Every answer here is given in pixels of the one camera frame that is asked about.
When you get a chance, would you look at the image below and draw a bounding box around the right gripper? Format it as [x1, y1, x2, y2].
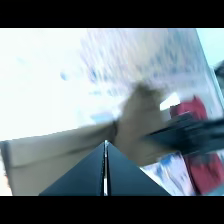
[145, 113, 224, 156]

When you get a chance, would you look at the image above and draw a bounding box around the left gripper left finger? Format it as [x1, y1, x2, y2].
[39, 141, 106, 197]

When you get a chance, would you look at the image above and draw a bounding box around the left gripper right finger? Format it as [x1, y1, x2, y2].
[107, 141, 172, 197]

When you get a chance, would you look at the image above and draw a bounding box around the red garment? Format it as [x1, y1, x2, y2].
[169, 95, 224, 196]

